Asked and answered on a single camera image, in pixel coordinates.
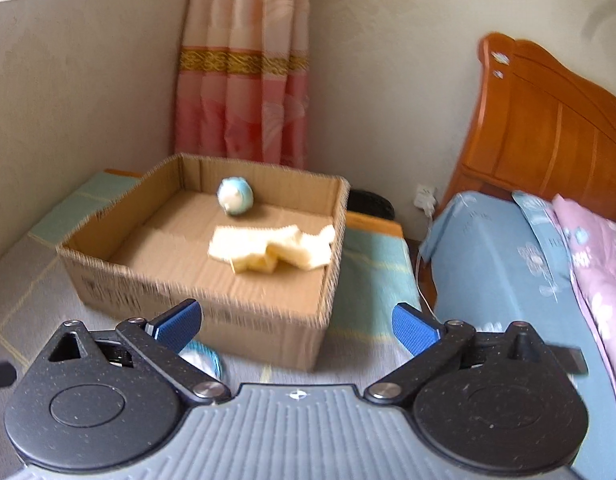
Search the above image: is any white charger cable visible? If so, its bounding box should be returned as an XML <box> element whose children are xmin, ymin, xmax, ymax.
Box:
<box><xmin>413</xmin><ymin>214</ymin><xmax>437</xmax><ymax>318</ymax></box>

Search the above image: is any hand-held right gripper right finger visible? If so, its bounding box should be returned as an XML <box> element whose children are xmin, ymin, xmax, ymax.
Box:
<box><xmin>364</xmin><ymin>302</ymin><xmax>546</xmax><ymax>406</ymax></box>

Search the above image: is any black trash bin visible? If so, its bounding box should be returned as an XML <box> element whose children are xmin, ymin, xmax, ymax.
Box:
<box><xmin>347</xmin><ymin>189</ymin><xmax>396</xmax><ymax>222</ymax></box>

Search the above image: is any orange wooden headboard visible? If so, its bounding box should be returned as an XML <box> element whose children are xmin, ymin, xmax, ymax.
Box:
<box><xmin>433</xmin><ymin>32</ymin><xmax>616</xmax><ymax>223</ymax></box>

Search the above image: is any pale yellow cloth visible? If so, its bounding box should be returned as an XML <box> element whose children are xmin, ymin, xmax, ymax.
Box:
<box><xmin>208</xmin><ymin>224</ymin><xmax>337</xmax><ymax>276</ymax></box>

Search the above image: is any pink patterned curtain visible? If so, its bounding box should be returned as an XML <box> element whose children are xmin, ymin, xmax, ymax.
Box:
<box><xmin>174</xmin><ymin>0</ymin><xmax>313</xmax><ymax>170</ymax></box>

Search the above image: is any light blue bed sheet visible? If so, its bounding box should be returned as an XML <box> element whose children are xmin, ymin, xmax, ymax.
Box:
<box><xmin>418</xmin><ymin>190</ymin><xmax>616</xmax><ymax>480</ymax></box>

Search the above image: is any white wall socket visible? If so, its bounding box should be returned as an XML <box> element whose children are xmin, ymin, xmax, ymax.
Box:
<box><xmin>413</xmin><ymin>185</ymin><xmax>439</xmax><ymax>209</ymax></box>

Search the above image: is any light blue round soft item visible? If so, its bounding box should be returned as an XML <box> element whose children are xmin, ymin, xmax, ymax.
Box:
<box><xmin>180</xmin><ymin>340</ymin><xmax>223</xmax><ymax>382</ymax></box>

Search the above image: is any green grey checkered mat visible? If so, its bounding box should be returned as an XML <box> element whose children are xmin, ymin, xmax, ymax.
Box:
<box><xmin>0</xmin><ymin>169</ymin><xmax>423</xmax><ymax>411</ymax></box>

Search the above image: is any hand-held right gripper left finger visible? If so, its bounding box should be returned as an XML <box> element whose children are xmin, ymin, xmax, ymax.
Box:
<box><xmin>46</xmin><ymin>299</ymin><xmax>233</xmax><ymax>406</ymax></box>

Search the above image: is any cardboard box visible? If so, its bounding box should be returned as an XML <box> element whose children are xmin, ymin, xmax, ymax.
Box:
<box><xmin>55</xmin><ymin>152</ymin><xmax>352</xmax><ymax>373</ymax></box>

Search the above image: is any blue floral pillow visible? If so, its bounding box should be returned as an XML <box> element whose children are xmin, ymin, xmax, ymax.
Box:
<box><xmin>510</xmin><ymin>190</ymin><xmax>609</xmax><ymax>356</ymax></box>

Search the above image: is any light blue plush toy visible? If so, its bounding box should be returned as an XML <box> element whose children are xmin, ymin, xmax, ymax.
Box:
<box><xmin>217</xmin><ymin>176</ymin><xmax>255</xmax><ymax>217</ymax></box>

